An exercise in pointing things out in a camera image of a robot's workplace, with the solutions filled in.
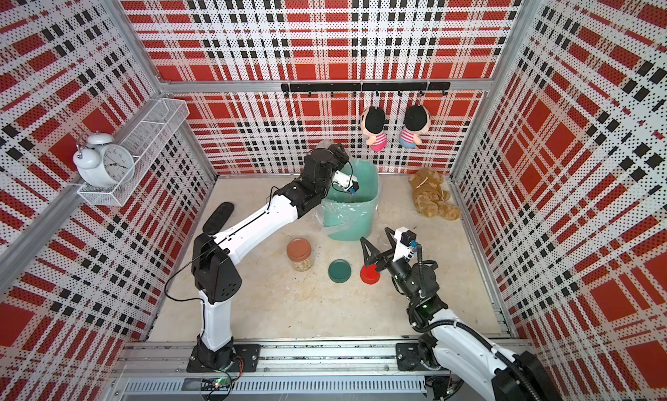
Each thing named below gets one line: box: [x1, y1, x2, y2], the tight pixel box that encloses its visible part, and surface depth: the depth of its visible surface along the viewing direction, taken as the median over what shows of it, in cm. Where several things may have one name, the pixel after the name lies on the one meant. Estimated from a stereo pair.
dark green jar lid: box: [328, 258, 352, 284], surface depth 92 cm
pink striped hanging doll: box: [360, 105, 389, 152], surface depth 97 cm
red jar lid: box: [359, 263, 381, 285], surface depth 90 cm
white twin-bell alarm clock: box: [72, 131, 136, 189], surface depth 63 cm
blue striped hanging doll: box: [399, 104, 431, 149], surface depth 99 cm
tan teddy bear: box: [408, 167, 463, 221], surface depth 107 cm
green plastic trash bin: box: [324, 158, 381, 242], surface depth 86 cm
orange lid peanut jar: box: [286, 237, 312, 263], surface depth 88 cm
